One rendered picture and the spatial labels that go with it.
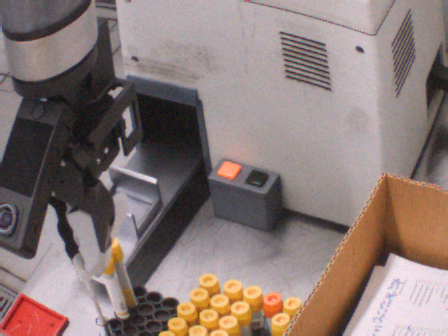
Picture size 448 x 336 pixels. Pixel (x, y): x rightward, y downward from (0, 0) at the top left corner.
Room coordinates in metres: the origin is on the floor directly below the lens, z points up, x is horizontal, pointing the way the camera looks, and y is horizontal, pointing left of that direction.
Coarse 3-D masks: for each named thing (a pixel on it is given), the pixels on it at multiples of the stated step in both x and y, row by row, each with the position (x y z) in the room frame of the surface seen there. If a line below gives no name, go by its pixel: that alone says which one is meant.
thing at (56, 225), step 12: (48, 204) 0.58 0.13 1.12; (60, 204) 0.59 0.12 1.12; (48, 216) 0.58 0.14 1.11; (60, 216) 0.58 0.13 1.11; (48, 228) 0.59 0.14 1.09; (60, 228) 0.58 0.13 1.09; (60, 240) 0.58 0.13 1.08; (72, 240) 0.59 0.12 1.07; (60, 252) 0.58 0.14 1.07; (72, 252) 0.58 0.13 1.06
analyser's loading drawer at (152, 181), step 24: (144, 144) 0.86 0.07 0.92; (168, 144) 0.86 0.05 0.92; (192, 144) 0.85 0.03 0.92; (120, 168) 0.80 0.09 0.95; (144, 168) 0.83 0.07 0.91; (168, 168) 0.82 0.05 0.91; (192, 168) 0.82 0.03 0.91; (144, 192) 0.78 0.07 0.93; (168, 192) 0.79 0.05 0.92; (144, 216) 0.75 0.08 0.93; (120, 240) 0.74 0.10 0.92; (144, 240) 0.74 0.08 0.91; (72, 264) 0.72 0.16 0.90
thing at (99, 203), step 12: (84, 180) 0.56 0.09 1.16; (96, 180) 0.56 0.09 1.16; (96, 192) 0.55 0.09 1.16; (108, 192) 0.56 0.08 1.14; (84, 204) 0.56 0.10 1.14; (96, 204) 0.55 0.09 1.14; (108, 204) 0.56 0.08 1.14; (96, 216) 0.55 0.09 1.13; (108, 216) 0.55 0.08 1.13; (96, 228) 0.56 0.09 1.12; (108, 228) 0.55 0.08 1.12; (108, 240) 0.56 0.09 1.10
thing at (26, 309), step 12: (24, 300) 0.69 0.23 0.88; (12, 312) 0.67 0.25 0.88; (24, 312) 0.68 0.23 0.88; (36, 312) 0.68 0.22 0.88; (48, 312) 0.67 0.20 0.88; (12, 324) 0.66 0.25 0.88; (24, 324) 0.66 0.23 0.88; (36, 324) 0.66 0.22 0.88; (48, 324) 0.66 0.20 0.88; (60, 324) 0.65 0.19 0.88
